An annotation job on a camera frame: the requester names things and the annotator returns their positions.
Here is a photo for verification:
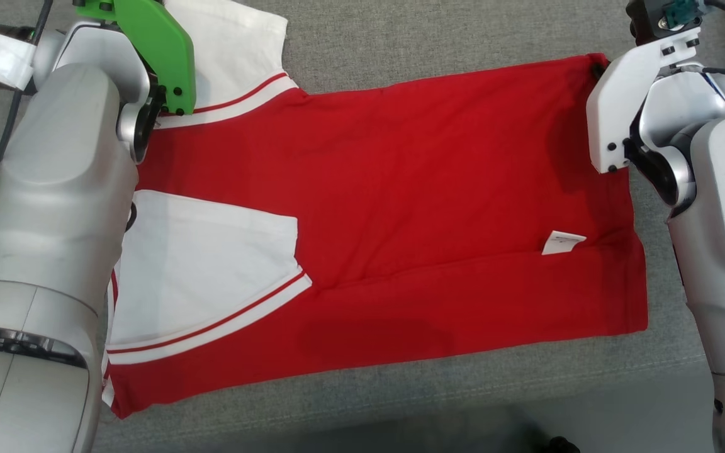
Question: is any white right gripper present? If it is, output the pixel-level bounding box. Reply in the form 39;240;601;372
585;28;703;176

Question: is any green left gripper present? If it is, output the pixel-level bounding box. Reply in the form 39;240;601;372
75;0;197;117

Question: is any red jersey with white sleeves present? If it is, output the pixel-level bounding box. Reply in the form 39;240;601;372
101;0;650;420

